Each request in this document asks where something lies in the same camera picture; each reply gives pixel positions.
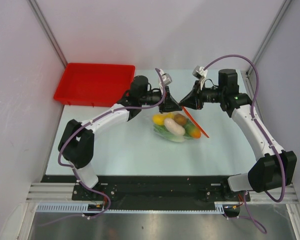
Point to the white slotted cable duct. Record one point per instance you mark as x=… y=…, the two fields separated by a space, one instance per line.
x=90 y=208

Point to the yellow fake lemon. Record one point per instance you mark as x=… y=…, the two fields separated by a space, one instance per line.
x=158 y=119

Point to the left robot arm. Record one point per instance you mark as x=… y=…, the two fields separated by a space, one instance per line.
x=78 y=139

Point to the orange green fake mango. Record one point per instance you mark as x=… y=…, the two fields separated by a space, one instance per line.
x=192 y=131

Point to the clear zip top bag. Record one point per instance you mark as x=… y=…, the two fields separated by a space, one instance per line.
x=191 y=119

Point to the green fake lettuce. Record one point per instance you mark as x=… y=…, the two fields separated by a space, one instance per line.
x=162 y=131

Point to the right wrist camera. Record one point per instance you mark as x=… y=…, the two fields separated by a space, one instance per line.
x=200 y=72

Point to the aluminium frame rail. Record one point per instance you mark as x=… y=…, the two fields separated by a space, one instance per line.
x=50 y=193

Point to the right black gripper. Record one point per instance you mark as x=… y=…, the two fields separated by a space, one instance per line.
x=194 y=100

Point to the brown fake kiwi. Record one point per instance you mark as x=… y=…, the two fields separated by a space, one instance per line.
x=180 y=119

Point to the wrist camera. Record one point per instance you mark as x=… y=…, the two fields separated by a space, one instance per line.
x=164 y=78
x=200 y=72

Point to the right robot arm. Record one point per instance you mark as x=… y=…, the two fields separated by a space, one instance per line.
x=274 y=167

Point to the red plastic tray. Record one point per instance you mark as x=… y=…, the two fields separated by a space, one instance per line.
x=93 y=84

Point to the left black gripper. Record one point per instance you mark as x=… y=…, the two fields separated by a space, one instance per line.
x=167 y=106

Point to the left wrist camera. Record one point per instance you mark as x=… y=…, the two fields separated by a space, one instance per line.
x=164 y=78

